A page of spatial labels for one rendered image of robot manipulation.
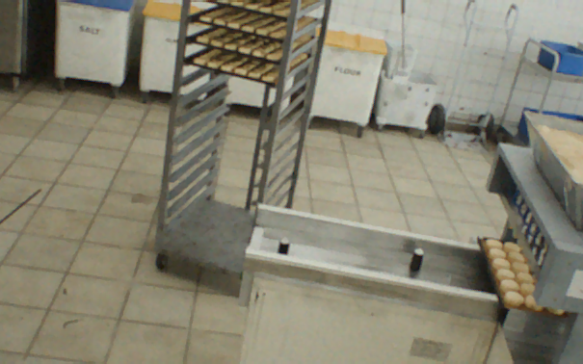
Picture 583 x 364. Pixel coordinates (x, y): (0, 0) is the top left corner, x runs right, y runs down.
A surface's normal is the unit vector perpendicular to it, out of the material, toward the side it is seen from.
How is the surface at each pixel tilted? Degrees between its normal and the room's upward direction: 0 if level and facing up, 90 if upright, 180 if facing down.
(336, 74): 92
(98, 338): 0
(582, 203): 110
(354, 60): 90
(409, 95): 95
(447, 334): 90
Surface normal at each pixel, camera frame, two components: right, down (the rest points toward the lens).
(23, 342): 0.18, -0.90
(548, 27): 0.03, 0.41
